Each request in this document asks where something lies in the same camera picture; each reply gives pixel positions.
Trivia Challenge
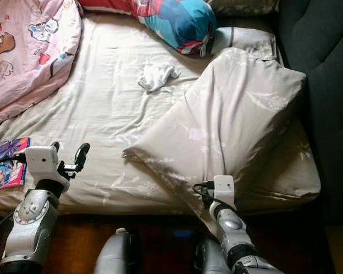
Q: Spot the colourful manga book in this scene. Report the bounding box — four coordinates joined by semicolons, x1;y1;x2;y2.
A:
0;136;32;192

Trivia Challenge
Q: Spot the beige floral bed sheet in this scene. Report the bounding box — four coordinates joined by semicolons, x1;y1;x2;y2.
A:
0;13;322;221

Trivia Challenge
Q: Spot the silver robot right leg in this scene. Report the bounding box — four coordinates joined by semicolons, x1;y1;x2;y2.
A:
194;236;233;274

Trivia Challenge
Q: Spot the pink cartoon print blanket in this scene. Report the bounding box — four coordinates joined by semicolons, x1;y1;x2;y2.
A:
0;0;83;128

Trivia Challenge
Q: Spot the white crumpled sock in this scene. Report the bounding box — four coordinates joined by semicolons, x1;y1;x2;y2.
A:
137;61;181;94

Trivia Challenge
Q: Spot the red blue star-print bolster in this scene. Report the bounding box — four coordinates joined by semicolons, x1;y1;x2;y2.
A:
77;0;218;58

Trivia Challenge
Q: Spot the grey floral pillow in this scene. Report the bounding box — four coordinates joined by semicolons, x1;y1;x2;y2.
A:
211;26;281;63

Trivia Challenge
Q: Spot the black tufted headboard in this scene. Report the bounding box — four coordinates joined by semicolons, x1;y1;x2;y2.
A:
277;0;343;224

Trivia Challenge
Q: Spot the brown patterned pillow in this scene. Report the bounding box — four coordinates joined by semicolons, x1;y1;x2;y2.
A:
205;0;281;17

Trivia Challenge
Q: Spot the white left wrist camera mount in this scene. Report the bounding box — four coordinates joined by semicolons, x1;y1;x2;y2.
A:
24;145;71;192

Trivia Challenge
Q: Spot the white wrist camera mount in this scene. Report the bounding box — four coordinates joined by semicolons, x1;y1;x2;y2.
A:
213;175;237;221
24;145;71;192

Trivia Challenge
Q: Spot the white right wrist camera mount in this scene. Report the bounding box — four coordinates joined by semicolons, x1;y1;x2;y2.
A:
213;175;237;221

